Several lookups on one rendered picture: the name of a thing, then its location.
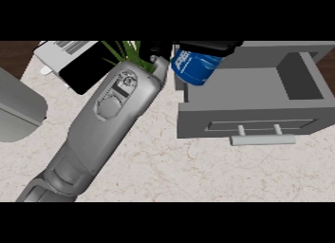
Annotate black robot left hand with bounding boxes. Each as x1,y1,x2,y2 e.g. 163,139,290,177
148,40,244,59

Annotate blue can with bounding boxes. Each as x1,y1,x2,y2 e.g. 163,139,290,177
169,49,223,86

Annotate grey open drawer box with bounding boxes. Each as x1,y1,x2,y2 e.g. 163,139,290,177
173,40,335,111

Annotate grey drawer front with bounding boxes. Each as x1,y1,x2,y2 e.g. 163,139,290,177
176,97,335,140

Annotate green leafy plant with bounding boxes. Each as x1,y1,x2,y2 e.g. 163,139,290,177
99,40,158,72

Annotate grey rounded appliance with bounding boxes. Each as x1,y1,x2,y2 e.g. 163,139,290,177
0,58,49,144

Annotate pale grey drawer handle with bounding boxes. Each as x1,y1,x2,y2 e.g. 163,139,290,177
229,123,297,147

